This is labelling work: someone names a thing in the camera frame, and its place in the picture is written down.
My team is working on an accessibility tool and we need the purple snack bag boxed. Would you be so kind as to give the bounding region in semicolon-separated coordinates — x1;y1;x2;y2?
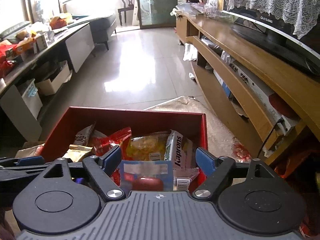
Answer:
75;178;85;184

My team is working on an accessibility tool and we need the cardboard box under table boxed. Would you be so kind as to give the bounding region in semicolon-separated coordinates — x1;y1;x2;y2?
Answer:
35;60;72;96

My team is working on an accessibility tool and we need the wooden TV console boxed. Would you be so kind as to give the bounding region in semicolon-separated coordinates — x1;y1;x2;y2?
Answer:
176;12;319;164

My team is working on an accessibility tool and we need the white Kaprons wafer pack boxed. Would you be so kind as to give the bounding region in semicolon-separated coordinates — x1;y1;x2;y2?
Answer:
164;130;200;191

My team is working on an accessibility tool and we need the white paper bag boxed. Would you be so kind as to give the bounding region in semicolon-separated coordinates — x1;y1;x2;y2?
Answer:
183;43;197;61

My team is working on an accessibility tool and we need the red cardboard box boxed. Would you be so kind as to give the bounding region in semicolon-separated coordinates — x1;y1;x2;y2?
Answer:
41;107;208;200

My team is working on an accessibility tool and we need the yellow waffle snack bag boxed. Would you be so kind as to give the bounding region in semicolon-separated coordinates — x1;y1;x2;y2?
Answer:
125;131;169;161

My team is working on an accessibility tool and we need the dark long side table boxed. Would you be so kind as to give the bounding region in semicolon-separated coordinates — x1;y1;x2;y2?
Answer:
1;23;94;141

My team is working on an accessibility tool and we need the sausage snack packet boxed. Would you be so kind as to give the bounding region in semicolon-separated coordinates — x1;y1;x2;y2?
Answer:
119;160;174;193

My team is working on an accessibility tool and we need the red Korean snack bag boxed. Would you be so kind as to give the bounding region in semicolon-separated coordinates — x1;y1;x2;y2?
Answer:
88;126;132;186

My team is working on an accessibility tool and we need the glass sliding door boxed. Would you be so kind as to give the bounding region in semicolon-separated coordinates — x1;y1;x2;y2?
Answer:
138;0;177;29

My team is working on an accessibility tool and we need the black television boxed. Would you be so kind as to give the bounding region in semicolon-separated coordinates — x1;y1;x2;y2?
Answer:
223;6;319;78

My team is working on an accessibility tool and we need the silver chicken gizzard snack bag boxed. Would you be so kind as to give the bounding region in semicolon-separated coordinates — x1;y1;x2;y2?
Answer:
73;123;95;146

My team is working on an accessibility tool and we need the white storage bin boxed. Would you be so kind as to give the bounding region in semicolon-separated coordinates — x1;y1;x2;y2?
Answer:
17;79;43;119

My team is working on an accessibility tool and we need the wooden chair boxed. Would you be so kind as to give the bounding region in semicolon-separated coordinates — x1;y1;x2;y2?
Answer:
118;0;134;26

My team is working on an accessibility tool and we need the red plastic bag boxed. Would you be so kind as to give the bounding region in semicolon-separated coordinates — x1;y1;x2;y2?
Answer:
0;40;17;78

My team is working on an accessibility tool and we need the floral beige tablecloth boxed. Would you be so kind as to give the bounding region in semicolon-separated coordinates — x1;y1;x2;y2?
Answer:
4;95;253;235

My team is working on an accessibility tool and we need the grey sofa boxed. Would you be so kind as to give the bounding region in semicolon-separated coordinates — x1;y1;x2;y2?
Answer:
72;13;118;51

